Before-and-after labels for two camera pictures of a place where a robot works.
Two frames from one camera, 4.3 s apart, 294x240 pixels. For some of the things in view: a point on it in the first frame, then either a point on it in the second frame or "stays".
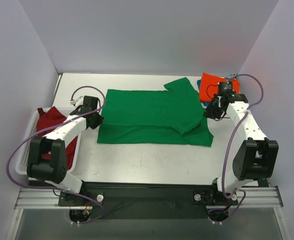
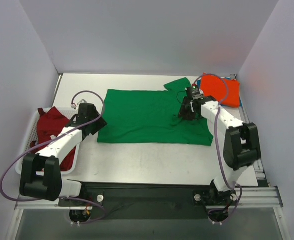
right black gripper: (212, 111) to (186, 111)
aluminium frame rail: (267, 197) stays
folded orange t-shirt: (209, 86) stays
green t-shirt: (175, 115) stays
